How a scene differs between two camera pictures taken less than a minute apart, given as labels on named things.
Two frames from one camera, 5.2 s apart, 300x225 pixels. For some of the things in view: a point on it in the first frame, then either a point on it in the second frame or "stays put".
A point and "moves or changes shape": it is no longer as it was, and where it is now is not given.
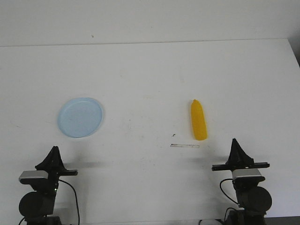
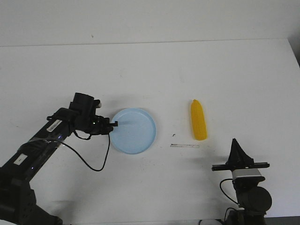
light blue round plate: [80, 117] moves or changes shape
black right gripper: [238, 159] stays put
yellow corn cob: [199, 120] stays put
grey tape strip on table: [184, 145] stays put
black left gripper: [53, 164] to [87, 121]
